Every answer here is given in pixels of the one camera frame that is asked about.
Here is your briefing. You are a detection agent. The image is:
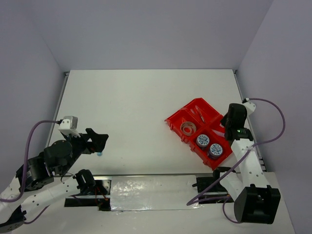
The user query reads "large clear tape roll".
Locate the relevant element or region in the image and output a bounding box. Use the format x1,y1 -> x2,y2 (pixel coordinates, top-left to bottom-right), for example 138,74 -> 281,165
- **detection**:
180,121 -> 197,136

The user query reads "blue tape stack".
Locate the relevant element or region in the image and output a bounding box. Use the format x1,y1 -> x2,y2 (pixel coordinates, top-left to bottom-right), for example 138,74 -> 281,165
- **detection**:
196,134 -> 210,148
207,143 -> 224,160

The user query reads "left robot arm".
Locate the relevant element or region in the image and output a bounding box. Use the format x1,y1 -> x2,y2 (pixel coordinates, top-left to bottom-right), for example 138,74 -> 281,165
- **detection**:
0,128 -> 109,233

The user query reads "red plastic bin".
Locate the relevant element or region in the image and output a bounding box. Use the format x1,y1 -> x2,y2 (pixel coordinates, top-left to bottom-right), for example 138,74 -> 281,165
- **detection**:
165,98 -> 232,170

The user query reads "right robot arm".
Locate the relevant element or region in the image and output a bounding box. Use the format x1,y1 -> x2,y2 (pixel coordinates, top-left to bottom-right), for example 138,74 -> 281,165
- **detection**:
212,101 -> 281,224

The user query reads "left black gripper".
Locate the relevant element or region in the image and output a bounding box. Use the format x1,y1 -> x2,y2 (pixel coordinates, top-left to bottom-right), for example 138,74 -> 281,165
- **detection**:
60,127 -> 109,175

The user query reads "pink eraser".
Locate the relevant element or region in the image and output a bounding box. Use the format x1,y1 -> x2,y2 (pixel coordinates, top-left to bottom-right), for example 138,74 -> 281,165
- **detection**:
213,130 -> 225,138

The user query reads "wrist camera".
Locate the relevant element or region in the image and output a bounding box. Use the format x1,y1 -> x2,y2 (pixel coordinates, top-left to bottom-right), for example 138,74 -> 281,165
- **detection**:
242,98 -> 256,116
58,116 -> 80,137

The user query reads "red pen refill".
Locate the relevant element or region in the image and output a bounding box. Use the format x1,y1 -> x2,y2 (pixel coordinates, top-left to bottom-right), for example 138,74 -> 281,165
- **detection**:
195,105 -> 206,123

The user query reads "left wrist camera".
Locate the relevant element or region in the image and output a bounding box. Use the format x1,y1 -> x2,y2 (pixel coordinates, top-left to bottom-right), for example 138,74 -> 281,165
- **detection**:
58,116 -> 80,137

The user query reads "silver foil base cover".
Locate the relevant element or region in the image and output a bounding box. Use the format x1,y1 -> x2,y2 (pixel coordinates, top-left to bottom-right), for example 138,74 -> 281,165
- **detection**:
110,175 -> 200,211

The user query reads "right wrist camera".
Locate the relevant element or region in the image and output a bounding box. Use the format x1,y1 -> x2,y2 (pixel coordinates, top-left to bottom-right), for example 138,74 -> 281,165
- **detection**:
242,98 -> 256,116

